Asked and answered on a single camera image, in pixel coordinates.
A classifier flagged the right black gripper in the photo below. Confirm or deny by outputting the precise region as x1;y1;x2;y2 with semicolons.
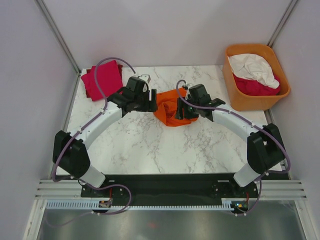
175;96;201;120

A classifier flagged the orange t shirt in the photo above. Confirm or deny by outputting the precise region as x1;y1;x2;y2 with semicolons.
153;89;198;127

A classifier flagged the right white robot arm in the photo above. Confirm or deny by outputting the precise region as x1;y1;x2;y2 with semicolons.
175;83;290;197

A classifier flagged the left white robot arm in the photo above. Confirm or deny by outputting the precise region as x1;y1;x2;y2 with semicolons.
51;74;157;197

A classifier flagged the folded pink t shirt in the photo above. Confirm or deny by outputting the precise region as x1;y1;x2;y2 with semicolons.
80;59;125;102

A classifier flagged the crimson t shirt in basket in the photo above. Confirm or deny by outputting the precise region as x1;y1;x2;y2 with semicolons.
233;74;281;96

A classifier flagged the orange plastic basket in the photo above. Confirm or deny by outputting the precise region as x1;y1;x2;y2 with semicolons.
222;43;291;111

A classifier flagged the white t shirt in basket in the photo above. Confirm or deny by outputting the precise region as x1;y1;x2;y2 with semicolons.
227;53;280;89

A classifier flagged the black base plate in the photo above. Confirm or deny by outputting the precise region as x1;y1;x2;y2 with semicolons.
81;173;258;207

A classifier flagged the aluminium rail frame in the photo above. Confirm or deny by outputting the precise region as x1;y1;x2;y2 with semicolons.
35;180;307;201

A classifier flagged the white slotted cable duct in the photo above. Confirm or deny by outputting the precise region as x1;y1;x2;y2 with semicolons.
46;199;234;211

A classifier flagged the right corner aluminium post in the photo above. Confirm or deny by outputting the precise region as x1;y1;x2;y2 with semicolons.
267;0;300;48

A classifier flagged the corner aluminium post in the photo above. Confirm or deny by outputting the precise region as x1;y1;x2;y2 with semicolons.
267;0;300;48
34;0;81;76

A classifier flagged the left corner aluminium post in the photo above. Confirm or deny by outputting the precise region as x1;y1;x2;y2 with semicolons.
34;0;81;76

